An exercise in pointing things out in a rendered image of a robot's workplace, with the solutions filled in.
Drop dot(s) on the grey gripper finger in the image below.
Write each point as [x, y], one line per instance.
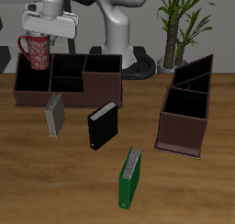
[53, 39]

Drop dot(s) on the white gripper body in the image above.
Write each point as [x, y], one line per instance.
[50, 24]

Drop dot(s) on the red patterned mug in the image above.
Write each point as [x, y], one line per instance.
[39, 53]

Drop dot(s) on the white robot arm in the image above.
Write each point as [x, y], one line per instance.
[117, 16]

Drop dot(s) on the wide dark brown desk caddy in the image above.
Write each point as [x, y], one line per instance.
[102, 87]

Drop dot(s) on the narrow dark brown desk caddy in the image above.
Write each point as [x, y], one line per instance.
[182, 131]

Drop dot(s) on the grey book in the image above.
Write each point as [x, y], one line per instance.
[56, 116]

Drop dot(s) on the black book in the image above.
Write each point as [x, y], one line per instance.
[104, 128]

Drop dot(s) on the white plant pot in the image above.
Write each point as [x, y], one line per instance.
[161, 69]

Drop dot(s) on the green pot plant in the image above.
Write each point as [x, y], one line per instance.
[171, 35]

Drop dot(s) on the green book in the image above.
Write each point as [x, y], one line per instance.
[130, 184]

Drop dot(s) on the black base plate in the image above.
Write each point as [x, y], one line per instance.
[143, 67]

